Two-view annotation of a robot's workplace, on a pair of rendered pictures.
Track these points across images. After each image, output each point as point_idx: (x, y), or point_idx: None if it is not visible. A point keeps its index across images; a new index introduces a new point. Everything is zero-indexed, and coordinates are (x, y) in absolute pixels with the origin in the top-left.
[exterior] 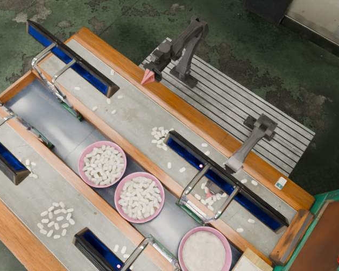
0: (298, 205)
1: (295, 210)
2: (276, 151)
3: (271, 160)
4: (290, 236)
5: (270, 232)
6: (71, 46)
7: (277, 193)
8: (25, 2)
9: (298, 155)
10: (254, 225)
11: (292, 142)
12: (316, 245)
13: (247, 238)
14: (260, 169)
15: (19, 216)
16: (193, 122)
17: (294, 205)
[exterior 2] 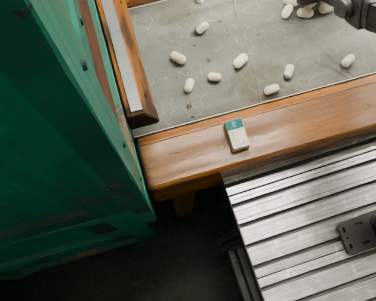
0: (163, 138)
1: (159, 130)
2: (301, 221)
3: (288, 191)
4: (129, 40)
5: (156, 49)
6: None
7: (218, 119)
8: None
9: (259, 268)
10: (190, 31)
11: (301, 283)
12: (83, 5)
13: (176, 3)
14: (293, 117)
15: None
16: None
17: (170, 132)
